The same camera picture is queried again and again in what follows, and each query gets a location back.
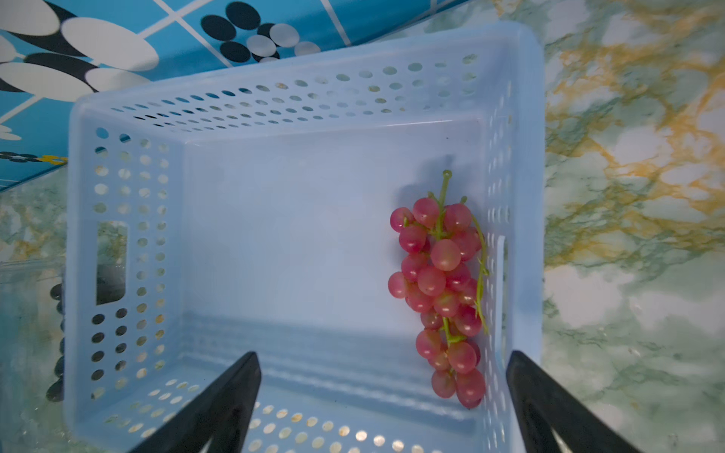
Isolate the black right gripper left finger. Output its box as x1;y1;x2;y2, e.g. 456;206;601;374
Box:
133;352;262;453

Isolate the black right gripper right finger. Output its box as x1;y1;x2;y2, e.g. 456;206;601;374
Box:
506;350;638;453

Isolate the black grape bunch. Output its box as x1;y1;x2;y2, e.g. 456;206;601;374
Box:
44;279;66;404

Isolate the white perforated plastic basket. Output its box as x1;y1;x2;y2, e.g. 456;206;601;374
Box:
63;22;545;452

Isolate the clear plastic clamshell container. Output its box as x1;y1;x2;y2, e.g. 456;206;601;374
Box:
1;259;68;452

